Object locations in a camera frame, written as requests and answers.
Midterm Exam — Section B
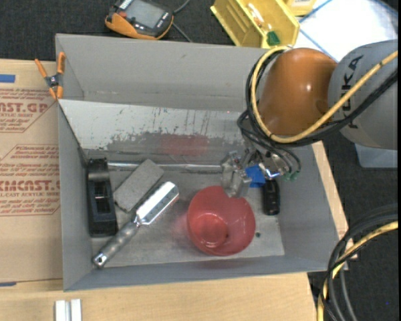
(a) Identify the blue block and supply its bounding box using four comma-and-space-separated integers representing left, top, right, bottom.
245, 165, 267, 189

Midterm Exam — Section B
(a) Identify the grey metal bin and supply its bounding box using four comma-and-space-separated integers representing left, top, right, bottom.
55, 33, 342, 292

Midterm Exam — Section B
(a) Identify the brown cardboard board red print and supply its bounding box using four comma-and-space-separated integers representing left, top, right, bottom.
0, 58, 65, 289

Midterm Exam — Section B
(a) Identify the red plastic bowl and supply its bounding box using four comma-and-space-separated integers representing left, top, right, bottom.
186, 185, 257, 257

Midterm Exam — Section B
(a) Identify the black cylinder on white bracket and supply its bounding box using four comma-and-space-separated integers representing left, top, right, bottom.
261, 178, 281, 216

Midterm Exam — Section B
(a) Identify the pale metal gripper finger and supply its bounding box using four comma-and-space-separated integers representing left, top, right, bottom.
228, 169, 253, 198
220, 150, 241, 189

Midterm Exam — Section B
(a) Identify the black tape dispenser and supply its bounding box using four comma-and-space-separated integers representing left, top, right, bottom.
86, 157, 119, 238

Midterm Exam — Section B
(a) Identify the grey rectangular block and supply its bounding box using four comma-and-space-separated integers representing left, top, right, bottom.
112, 158, 166, 213

